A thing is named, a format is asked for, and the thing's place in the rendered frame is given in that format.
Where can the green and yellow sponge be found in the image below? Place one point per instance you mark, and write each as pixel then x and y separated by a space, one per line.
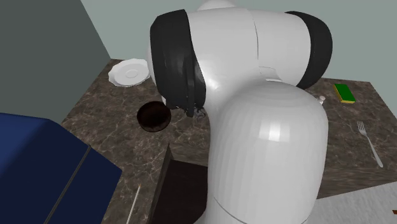
pixel 344 92

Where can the pale thin wooden stick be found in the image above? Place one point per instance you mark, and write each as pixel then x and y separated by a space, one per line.
pixel 133 204

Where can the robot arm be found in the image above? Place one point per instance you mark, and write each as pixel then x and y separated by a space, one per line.
pixel 266 139

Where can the silver fork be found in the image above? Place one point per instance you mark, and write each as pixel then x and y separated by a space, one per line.
pixel 369 142

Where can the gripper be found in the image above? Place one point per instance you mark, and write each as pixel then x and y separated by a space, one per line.
pixel 200 113

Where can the small white shaker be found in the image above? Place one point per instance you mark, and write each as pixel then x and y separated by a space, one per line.
pixel 321 99

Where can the white plate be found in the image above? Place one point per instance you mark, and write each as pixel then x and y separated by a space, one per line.
pixel 130 73

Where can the dark blue cabinet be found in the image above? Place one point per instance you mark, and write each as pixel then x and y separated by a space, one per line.
pixel 40 167

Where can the dark brown bowl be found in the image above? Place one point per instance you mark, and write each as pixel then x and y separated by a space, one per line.
pixel 152 117

